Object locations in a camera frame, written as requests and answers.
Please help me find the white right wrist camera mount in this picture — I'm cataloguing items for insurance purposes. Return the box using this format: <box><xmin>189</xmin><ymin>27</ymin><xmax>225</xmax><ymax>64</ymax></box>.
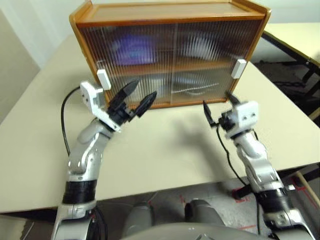
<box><xmin>226</xmin><ymin>100</ymin><xmax>260</xmax><ymax>139</ymax></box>

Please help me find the purple tissue pack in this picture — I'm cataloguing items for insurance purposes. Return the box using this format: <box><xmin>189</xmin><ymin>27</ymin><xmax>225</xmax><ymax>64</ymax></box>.
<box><xmin>109</xmin><ymin>34</ymin><xmax>161</xmax><ymax>66</ymax></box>

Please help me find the wooden cabinet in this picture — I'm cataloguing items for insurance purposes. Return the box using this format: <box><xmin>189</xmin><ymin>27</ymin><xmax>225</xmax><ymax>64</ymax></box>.
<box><xmin>69</xmin><ymin>0</ymin><xmax>273</xmax><ymax>110</ymax></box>

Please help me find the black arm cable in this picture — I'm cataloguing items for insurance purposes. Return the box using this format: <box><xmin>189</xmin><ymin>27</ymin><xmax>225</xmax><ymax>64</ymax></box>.
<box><xmin>216</xmin><ymin>126</ymin><xmax>263</xmax><ymax>237</ymax></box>
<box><xmin>61</xmin><ymin>86</ymin><xmax>82</xmax><ymax>157</ymax></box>

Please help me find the grey right robot leg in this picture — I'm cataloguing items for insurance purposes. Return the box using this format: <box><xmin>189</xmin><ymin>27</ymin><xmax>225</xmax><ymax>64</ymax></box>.
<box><xmin>184</xmin><ymin>198</ymin><xmax>227</xmax><ymax>230</ymax></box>

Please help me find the grey left robot leg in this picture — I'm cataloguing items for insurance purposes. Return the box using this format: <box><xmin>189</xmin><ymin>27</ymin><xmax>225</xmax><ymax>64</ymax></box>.
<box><xmin>123</xmin><ymin>202</ymin><xmax>153</xmax><ymax>236</ymax></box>

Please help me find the silver robot torso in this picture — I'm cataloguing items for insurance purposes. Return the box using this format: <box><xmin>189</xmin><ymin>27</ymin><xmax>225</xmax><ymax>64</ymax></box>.
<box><xmin>122</xmin><ymin>222</ymin><xmax>266</xmax><ymax>240</ymax></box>

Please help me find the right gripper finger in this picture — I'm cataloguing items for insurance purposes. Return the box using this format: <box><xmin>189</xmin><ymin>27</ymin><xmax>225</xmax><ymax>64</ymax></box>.
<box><xmin>202</xmin><ymin>99</ymin><xmax>219</xmax><ymax>129</ymax></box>
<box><xmin>225</xmin><ymin>91</ymin><xmax>240</xmax><ymax>108</ymax></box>

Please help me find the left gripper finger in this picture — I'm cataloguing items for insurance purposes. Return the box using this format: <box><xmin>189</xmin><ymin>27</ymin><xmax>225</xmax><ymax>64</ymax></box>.
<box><xmin>109</xmin><ymin>79</ymin><xmax>140</xmax><ymax>111</ymax></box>
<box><xmin>130</xmin><ymin>90</ymin><xmax>158</xmax><ymax>119</ymax></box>

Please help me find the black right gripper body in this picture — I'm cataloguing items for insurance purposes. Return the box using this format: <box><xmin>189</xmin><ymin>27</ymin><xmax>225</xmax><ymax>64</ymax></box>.
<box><xmin>216</xmin><ymin>109</ymin><xmax>239</xmax><ymax>134</ymax></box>

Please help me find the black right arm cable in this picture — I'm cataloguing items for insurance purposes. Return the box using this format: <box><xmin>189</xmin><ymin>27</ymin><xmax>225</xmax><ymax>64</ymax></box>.
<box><xmin>216</xmin><ymin>126</ymin><xmax>263</xmax><ymax>237</ymax></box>

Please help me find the white door handle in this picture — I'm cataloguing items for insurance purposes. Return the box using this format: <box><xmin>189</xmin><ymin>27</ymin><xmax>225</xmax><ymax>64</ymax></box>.
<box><xmin>96</xmin><ymin>69</ymin><xmax>112</xmax><ymax>90</ymax></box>
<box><xmin>231</xmin><ymin>58</ymin><xmax>246</xmax><ymax>79</ymax></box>

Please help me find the beige table black frame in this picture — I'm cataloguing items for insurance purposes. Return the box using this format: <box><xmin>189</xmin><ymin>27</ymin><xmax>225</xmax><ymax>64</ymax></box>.
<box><xmin>251</xmin><ymin>22</ymin><xmax>320</xmax><ymax>106</ymax></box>

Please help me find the wooden stick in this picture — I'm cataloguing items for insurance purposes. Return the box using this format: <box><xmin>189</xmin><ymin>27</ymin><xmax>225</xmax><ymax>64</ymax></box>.
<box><xmin>296</xmin><ymin>170</ymin><xmax>318</xmax><ymax>208</ymax></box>

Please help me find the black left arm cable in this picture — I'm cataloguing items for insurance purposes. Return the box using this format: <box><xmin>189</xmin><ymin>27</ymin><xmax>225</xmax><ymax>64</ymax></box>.
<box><xmin>61</xmin><ymin>86</ymin><xmax>82</xmax><ymax>157</ymax></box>

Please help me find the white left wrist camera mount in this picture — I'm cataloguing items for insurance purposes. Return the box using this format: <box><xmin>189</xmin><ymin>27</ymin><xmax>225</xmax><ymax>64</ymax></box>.
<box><xmin>79</xmin><ymin>80</ymin><xmax>123</xmax><ymax>133</ymax></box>

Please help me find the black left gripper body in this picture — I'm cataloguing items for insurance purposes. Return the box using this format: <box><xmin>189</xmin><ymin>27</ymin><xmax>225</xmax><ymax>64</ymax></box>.
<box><xmin>106</xmin><ymin>100</ymin><xmax>138</xmax><ymax>126</ymax></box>

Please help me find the grey robot leg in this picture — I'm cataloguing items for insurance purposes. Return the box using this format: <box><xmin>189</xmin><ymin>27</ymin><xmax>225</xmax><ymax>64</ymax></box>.
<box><xmin>184</xmin><ymin>198</ymin><xmax>227</xmax><ymax>230</ymax></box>
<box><xmin>123</xmin><ymin>202</ymin><xmax>153</xmax><ymax>236</ymax></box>

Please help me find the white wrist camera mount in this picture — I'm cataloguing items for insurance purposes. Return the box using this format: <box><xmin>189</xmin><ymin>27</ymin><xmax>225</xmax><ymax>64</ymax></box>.
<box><xmin>79</xmin><ymin>80</ymin><xmax>123</xmax><ymax>133</ymax></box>
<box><xmin>226</xmin><ymin>100</ymin><xmax>260</xmax><ymax>139</ymax></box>

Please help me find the ribbed clear sliding door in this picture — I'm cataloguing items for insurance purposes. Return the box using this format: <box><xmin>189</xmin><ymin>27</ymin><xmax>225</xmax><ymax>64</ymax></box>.
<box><xmin>172</xmin><ymin>21</ymin><xmax>262</xmax><ymax>102</ymax></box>
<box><xmin>79</xmin><ymin>23</ymin><xmax>177</xmax><ymax>107</ymax></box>

